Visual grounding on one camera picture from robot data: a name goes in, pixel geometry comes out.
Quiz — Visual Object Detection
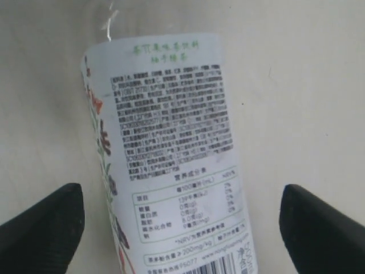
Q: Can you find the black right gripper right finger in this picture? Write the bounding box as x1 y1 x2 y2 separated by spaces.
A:
281 184 364 273

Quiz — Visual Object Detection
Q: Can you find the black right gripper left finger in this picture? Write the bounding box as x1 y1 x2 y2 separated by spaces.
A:
1 183 83 273

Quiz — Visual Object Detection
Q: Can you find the floral label tea bottle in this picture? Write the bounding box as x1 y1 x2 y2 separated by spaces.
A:
81 0 259 274

